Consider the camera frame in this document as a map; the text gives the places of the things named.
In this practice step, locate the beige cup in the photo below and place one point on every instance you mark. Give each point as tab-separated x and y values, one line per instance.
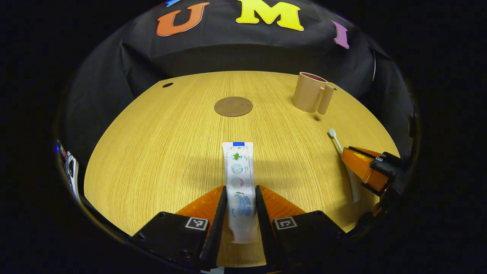
306	93

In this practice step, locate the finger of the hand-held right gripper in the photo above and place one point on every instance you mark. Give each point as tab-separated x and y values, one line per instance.
384	167
390	156

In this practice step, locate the white toothpaste tube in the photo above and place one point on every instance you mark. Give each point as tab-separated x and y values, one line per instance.
239	171

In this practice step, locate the brown round coaster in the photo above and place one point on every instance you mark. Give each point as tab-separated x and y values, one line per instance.
233	106

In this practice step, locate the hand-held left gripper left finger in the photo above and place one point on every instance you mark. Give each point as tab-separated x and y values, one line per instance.
217	228

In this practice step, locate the white toothbrush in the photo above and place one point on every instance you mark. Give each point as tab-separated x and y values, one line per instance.
335	140

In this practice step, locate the black backdrop cloth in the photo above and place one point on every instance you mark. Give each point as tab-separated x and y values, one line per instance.
228	49

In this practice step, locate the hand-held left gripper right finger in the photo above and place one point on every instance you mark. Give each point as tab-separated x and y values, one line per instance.
264	228

